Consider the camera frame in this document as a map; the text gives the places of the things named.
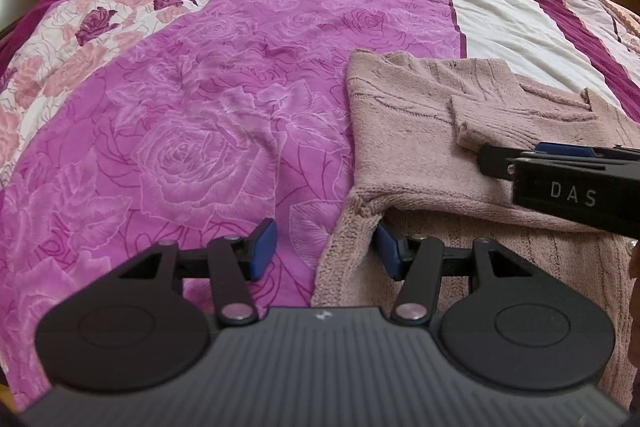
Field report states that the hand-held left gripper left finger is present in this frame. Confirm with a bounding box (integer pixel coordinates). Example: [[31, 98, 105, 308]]
[[116, 217, 279, 328]]

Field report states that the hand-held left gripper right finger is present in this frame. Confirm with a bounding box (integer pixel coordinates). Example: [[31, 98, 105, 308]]
[[372, 221, 537, 327]]

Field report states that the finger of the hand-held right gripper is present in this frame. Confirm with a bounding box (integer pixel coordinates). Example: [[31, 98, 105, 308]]
[[521, 142, 640, 160], [476, 144, 640, 181]]

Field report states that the pink knitted cardigan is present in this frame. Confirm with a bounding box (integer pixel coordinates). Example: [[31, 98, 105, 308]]
[[310, 49, 640, 413]]

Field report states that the pink floral bedspread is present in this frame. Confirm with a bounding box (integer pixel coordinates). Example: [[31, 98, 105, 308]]
[[0, 0, 640, 413]]

